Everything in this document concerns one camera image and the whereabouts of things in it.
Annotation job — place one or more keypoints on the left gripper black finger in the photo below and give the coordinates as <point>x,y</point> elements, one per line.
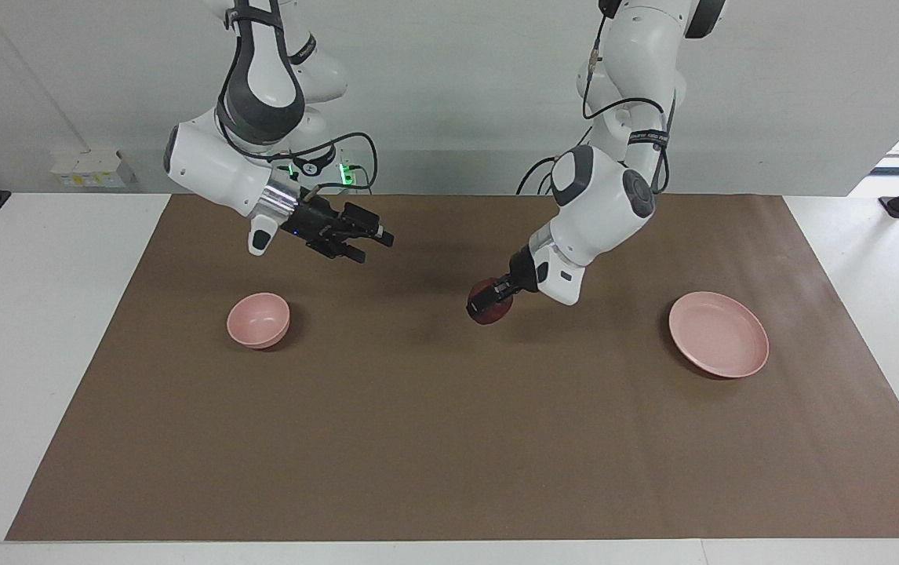
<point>489,297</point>

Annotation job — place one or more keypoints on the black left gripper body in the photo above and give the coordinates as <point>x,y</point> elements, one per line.
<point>524,271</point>

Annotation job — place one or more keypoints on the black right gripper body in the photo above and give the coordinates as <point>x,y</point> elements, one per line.
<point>316,224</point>

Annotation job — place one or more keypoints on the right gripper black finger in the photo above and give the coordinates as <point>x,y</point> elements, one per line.
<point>347,251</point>
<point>367,224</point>

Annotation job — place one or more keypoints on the dark red apple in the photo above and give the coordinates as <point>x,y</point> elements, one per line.
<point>494,318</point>

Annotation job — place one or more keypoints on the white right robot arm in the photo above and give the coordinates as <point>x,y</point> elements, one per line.
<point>206,165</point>

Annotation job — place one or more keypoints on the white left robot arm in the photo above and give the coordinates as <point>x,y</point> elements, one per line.
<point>606,212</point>

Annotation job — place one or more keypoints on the pink bowl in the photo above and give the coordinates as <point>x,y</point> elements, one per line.
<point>257,322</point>

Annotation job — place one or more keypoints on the pink plate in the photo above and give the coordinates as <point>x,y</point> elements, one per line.
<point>720,333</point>

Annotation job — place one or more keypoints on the brown table mat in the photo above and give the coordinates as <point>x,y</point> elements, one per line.
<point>449,431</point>

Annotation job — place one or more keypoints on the white box on table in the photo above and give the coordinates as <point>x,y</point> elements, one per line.
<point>92,169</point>

